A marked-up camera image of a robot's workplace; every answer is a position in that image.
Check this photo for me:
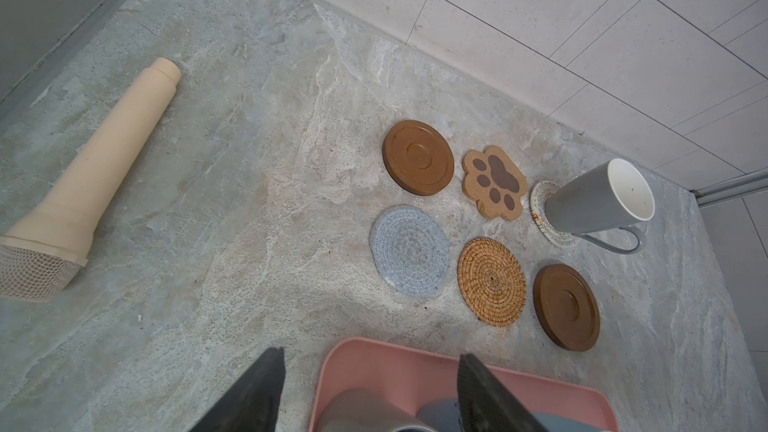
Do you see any multicolour woven rope coaster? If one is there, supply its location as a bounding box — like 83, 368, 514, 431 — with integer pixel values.
529, 180, 580, 249

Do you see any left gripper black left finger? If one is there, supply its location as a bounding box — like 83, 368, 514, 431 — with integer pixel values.
191, 347, 285, 431

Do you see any brown wooden coaster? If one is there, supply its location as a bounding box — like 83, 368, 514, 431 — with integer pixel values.
533, 264, 600, 352
382, 120, 455, 196

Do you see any grey metal mug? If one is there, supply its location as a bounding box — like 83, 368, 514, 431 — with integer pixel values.
316, 389, 434, 431

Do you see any beige wooden rolling pin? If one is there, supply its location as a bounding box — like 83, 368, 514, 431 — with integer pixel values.
1, 57, 182, 302

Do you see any blue mug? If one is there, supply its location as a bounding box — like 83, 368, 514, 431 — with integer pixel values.
416, 398, 599, 432

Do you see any grey handled white mug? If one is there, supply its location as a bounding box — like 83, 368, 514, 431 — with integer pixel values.
543, 158, 656, 255

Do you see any light blue woven coaster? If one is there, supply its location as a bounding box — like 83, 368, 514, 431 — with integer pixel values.
369, 205, 450, 298

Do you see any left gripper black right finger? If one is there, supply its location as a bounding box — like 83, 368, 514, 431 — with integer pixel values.
457, 354, 547, 432

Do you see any cork paw print coaster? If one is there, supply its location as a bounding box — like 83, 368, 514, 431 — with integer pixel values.
462, 146, 528, 221

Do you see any tan rattan coaster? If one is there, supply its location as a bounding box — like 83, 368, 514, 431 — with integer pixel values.
457, 237, 527, 327

